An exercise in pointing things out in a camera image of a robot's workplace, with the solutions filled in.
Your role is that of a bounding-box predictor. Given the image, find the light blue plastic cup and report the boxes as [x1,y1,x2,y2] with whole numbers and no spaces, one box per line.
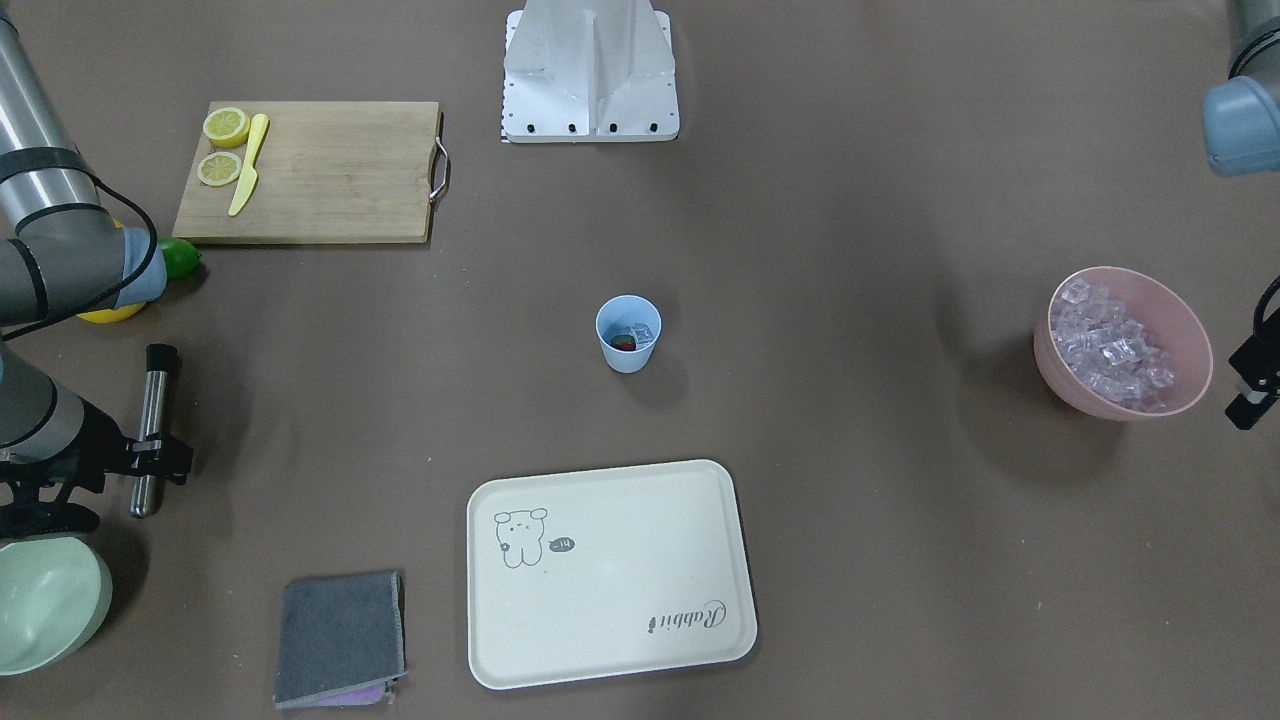
[594,293,663,374]

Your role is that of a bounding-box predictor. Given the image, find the steel muddler black tip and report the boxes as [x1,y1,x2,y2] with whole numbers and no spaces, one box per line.
[131,343,180,519]

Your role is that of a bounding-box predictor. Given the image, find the cream rabbit tray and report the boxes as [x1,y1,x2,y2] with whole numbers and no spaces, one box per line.
[466,459,758,691]

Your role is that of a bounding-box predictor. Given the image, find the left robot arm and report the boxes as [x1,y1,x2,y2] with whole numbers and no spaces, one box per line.
[1201,1,1279,430]

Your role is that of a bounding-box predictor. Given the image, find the green lime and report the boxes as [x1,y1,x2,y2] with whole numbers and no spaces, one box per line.
[157,236,201,281]

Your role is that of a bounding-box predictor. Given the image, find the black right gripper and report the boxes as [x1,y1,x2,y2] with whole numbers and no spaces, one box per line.
[61,400,193,493]

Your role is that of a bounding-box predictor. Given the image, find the mint green bowl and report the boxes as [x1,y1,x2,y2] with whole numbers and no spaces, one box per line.
[1,537,114,676]

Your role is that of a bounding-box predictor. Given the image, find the lemon slice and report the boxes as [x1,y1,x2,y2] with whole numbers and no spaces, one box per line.
[202,106,251,149]
[195,151,243,187]

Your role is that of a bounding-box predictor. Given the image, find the pink bowl of ice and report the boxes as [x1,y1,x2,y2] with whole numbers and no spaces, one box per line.
[1033,266,1213,421]

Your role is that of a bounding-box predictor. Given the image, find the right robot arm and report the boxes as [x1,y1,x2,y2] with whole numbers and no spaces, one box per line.
[1,15,166,492]

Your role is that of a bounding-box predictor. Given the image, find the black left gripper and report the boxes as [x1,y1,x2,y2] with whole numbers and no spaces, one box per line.
[1225,334,1279,430]

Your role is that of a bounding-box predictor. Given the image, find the ice cubes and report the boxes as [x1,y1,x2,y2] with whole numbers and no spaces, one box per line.
[612,323,655,351]

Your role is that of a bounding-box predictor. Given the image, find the grey folded cloth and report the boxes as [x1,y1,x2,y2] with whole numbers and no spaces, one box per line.
[273,570,406,710]

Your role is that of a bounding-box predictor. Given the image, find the wooden cutting board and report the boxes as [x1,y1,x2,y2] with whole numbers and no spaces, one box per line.
[173,100,449,245]

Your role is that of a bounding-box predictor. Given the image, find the yellow plastic knife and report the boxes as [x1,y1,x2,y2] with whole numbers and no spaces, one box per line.
[227,113,270,217]

